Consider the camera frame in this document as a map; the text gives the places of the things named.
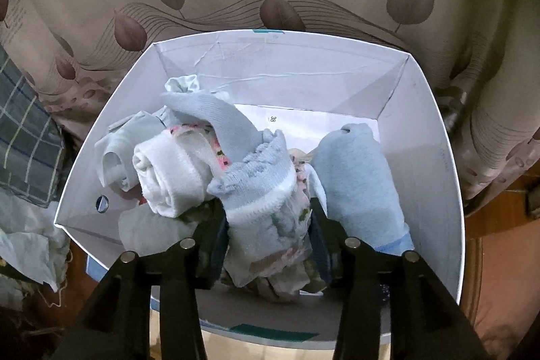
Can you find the orange wooden chair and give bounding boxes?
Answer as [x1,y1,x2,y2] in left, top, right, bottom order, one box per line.
[461,164,539,359]

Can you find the pale blue underwear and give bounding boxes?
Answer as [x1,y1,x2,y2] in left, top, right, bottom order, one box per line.
[93,75,201,193]

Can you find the beige leaf-print curtain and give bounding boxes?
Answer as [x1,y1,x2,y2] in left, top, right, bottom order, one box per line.
[1,0,539,212]

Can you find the grey floral lace underwear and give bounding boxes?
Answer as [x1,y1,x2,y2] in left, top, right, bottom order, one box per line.
[164,91,324,302]

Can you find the white patterned underwear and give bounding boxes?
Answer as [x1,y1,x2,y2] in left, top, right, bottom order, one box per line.
[118,204,209,256]

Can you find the white cardboard storage box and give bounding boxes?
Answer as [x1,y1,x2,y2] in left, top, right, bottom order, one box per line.
[53,28,466,351]

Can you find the green plaid fabric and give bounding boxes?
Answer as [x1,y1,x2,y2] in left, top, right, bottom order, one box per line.
[0,51,66,207]

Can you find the white crumpled fabric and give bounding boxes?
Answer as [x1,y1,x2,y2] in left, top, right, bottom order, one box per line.
[1,189,71,311]

